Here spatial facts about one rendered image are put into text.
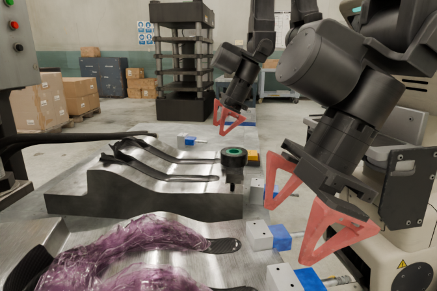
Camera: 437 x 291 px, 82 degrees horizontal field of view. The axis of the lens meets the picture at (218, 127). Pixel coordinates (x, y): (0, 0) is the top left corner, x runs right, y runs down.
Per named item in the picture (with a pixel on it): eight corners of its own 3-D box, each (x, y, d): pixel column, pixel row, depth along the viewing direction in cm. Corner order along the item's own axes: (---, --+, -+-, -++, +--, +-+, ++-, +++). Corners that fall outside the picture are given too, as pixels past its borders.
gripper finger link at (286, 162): (259, 225, 29) (300, 155, 27) (242, 193, 36) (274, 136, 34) (305, 240, 31) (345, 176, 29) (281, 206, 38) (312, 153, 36)
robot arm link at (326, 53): (476, 20, 21) (392, 29, 30) (385, -61, 18) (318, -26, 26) (398, 141, 24) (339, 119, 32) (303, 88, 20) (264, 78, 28)
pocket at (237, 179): (243, 187, 67) (243, 175, 66) (242, 198, 62) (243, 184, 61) (226, 186, 67) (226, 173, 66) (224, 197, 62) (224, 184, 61)
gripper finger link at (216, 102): (207, 125, 70) (222, 95, 68) (203, 119, 76) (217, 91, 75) (228, 134, 71) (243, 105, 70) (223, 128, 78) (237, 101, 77)
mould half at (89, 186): (243, 176, 84) (244, 138, 80) (242, 227, 59) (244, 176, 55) (103, 169, 89) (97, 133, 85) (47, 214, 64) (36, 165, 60)
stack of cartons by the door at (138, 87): (160, 97, 726) (158, 67, 703) (155, 99, 695) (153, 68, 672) (132, 96, 739) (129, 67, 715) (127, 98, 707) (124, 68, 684)
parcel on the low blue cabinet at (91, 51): (101, 57, 709) (100, 46, 701) (94, 57, 677) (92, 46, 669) (88, 57, 715) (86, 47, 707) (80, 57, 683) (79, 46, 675)
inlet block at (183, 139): (209, 145, 112) (208, 134, 111) (205, 149, 107) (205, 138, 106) (181, 143, 115) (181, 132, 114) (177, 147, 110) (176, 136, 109)
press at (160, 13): (217, 106, 603) (217, 13, 546) (204, 122, 457) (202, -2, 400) (179, 104, 617) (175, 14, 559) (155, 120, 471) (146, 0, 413)
